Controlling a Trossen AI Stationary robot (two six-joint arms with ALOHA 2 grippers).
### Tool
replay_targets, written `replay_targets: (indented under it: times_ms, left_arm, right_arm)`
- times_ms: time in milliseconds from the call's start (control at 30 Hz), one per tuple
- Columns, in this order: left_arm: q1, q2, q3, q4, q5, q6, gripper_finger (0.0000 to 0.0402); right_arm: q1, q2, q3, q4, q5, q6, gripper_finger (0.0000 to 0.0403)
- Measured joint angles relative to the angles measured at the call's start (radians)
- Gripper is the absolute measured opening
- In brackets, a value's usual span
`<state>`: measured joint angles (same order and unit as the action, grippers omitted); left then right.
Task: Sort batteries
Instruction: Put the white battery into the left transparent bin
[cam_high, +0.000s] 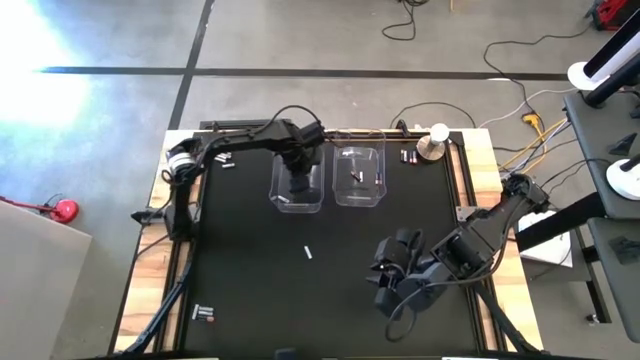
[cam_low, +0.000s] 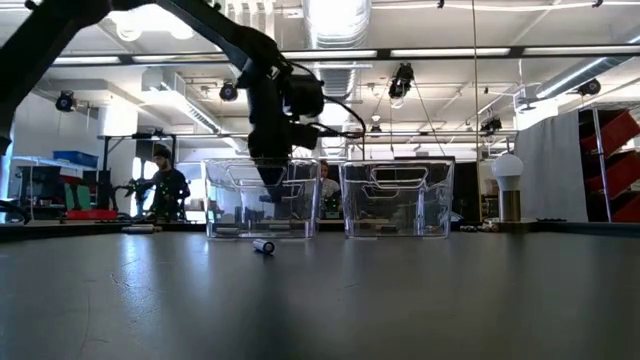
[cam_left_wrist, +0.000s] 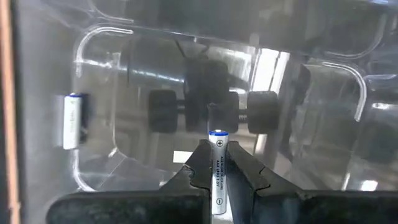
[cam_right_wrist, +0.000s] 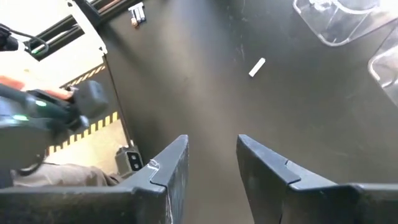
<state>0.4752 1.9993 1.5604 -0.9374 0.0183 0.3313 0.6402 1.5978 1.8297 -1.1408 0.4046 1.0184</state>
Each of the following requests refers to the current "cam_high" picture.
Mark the red tool box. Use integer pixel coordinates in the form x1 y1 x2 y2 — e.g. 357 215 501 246
585 0 632 32

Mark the thin black floor cable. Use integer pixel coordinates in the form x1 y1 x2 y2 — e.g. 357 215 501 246
539 157 614 211

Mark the beige grey panel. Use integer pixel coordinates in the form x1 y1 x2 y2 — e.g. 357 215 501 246
0 199 94 360

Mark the red round floor object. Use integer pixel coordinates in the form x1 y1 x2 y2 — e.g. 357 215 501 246
49 198 81 225

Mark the black table leg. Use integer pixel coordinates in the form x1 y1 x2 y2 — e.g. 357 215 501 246
579 244 614 326

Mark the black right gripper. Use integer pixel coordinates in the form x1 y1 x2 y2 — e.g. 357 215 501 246
366 227 427 290

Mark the yellow extension cord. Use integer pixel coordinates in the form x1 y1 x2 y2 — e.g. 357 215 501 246
497 113 571 181

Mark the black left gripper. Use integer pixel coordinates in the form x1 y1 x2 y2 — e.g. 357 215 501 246
277 143 324 195

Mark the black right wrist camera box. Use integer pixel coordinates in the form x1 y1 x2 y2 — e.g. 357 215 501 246
373 286 404 320

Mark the black arched floor cable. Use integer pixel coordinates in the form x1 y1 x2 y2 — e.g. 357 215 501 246
389 101 478 130

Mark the grey side table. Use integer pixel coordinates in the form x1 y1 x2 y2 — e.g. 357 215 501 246
587 217 640 346
563 89 640 221

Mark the dark grey flat object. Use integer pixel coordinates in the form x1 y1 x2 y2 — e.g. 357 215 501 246
608 234 640 266

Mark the red floor cable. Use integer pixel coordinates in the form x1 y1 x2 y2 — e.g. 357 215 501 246
0 194 56 214

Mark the black table support bar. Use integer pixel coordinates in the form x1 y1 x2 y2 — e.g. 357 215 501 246
514 192 609 254

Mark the black table mat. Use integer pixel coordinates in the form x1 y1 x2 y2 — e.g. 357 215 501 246
182 137 479 355

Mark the black round pole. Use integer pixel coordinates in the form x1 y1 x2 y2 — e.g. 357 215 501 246
584 52 640 109

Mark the clear plastic bin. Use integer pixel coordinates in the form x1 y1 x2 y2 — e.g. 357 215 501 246
268 142 327 215
331 130 389 208

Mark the black left camera cable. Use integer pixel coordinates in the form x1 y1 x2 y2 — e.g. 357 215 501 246
257 103 326 134

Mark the white floor cable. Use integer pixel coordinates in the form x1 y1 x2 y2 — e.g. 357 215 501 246
478 87 579 129

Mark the long black floor cable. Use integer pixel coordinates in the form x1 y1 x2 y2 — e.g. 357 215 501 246
482 23 596 119

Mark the round disc stand white knob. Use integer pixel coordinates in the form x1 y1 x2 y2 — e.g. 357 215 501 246
416 122 451 163

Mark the black wedge block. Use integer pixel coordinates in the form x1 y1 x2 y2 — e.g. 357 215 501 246
608 132 639 157

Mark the black white bar stand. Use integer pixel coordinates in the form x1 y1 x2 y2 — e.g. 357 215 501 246
567 9 640 92

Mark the black looped floor cable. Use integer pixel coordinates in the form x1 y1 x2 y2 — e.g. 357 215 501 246
381 0 431 42

